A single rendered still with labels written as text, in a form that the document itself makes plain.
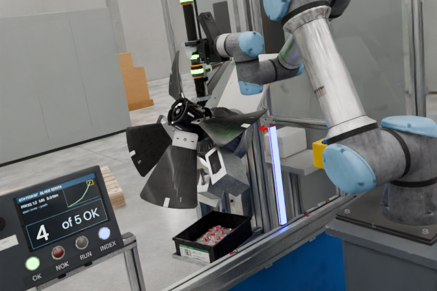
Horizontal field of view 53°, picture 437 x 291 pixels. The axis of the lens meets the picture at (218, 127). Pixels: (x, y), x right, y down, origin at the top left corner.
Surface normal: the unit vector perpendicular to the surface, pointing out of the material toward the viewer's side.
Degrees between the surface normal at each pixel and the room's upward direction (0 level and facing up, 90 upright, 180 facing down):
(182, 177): 54
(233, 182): 121
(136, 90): 90
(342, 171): 99
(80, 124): 90
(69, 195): 75
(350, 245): 90
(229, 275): 90
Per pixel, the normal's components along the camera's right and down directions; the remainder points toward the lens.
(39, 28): 0.62, 0.09
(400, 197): -0.72, -0.01
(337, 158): -0.85, 0.37
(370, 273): -0.75, 0.26
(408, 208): -0.52, 0.00
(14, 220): 0.56, -0.16
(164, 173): -0.18, -0.31
